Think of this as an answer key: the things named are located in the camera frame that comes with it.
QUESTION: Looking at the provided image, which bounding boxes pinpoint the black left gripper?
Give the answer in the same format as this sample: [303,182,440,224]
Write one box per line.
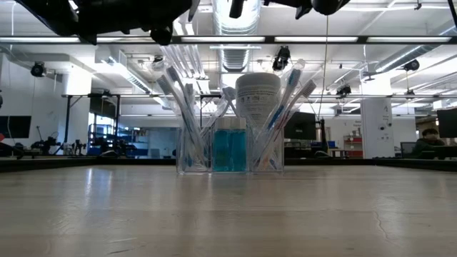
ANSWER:
[76,0,202,46]

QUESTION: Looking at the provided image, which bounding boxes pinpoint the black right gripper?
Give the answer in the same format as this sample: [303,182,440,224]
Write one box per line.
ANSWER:
[228,0,314,21]

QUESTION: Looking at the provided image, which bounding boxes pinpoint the white wipes canister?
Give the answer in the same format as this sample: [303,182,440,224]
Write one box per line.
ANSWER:
[234,72,283,171]

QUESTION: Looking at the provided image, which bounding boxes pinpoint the blue mouthwash bottle white cap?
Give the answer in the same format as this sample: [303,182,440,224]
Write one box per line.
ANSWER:
[212,117,231,173]
[229,117,248,173]

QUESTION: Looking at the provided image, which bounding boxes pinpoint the black monitor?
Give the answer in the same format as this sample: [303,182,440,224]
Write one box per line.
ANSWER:
[0,114,32,139]
[434,108,457,139]
[284,111,318,141]

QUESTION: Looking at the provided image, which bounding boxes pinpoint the clear acrylic organizer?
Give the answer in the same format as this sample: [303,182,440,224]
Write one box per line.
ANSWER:
[175,119,286,176]

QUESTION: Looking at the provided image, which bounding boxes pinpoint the white square pillar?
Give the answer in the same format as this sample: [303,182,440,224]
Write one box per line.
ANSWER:
[359,96,394,158]

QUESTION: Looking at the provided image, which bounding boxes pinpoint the red storage shelf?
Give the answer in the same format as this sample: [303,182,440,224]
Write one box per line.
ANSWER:
[342,134,364,158]

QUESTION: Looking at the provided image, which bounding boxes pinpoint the background black robot arms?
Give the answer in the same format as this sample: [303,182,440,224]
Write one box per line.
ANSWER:
[30,131,89,158]

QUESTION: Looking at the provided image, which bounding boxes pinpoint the person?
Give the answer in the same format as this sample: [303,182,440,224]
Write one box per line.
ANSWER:
[410,128,448,160]

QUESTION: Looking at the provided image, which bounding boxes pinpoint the black gantry frame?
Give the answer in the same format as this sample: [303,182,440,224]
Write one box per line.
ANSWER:
[61,92,123,158]

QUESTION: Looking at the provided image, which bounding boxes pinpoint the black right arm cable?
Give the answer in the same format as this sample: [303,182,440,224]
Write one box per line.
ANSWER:
[446,0,457,29]

